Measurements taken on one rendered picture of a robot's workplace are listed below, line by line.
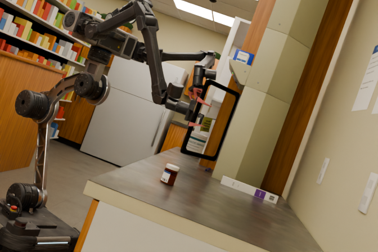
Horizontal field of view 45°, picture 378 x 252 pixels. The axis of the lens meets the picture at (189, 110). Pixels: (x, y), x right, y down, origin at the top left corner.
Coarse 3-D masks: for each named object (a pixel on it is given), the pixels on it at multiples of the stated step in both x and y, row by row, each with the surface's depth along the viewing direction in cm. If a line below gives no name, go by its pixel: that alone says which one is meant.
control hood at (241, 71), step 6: (234, 60) 222; (234, 66) 222; (240, 66) 221; (246, 66) 221; (234, 72) 223; (240, 72) 221; (246, 72) 221; (240, 78) 221; (246, 78) 221; (240, 84) 224
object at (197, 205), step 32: (160, 160) 213; (192, 160) 266; (96, 192) 120; (128, 192) 122; (160, 192) 138; (192, 192) 159; (224, 192) 186; (192, 224) 117; (224, 224) 126; (256, 224) 143; (288, 224) 165
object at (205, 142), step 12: (204, 84) 229; (216, 96) 237; (228, 96) 245; (204, 108) 233; (216, 108) 240; (228, 108) 247; (204, 120) 235; (216, 120) 242; (192, 132) 231; (204, 132) 238; (216, 132) 245; (192, 144) 234; (204, 144) 241; (216, 144) 248
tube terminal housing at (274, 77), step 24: (264, 48) 221; (288, 48) 222; (264, 72) 220; (288, 72) 226; (264, 96) 220; (288, 96) 230; (240, 120) 220; (264, 120) 223; (240, 144) 220; (264, 144) 227; (216, 168) 221; (240, 168) 220; (264, 168) 231
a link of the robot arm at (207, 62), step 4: (208, 52) 290; (212, 52) 290; (208, 56) 289; (212, 56) 289; (204, 60) 277; (208, 60) 279; (212, 60) 286; (204, 64) 262; (208, 64) 273; (212, 64) 289; (208, 68) 276
